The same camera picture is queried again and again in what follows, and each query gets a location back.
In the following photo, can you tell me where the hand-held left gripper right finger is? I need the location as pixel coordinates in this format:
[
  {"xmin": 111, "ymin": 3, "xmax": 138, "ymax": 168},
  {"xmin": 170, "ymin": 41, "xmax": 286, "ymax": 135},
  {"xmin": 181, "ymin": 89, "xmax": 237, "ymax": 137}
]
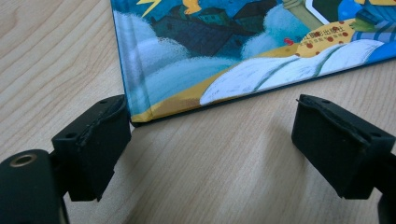
[{"xmin": 290, "ymin": 93, "xmax": 396, "ymax": 200}]

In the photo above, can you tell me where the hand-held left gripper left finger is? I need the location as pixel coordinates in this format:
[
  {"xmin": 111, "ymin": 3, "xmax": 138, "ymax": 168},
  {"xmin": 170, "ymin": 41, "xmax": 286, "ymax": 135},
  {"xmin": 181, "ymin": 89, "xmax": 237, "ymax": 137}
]
[{"xmin": 50, "ymin": 93, "xmax": 133, "ymax": 203}]

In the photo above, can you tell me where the blue illustrated picture book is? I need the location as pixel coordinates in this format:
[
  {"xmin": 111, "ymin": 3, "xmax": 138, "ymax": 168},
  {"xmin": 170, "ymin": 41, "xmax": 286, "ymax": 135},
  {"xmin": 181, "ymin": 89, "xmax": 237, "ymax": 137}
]
[{"xmin": 110, "ymin": 0, "xmax": 396, "ymax": 128}]

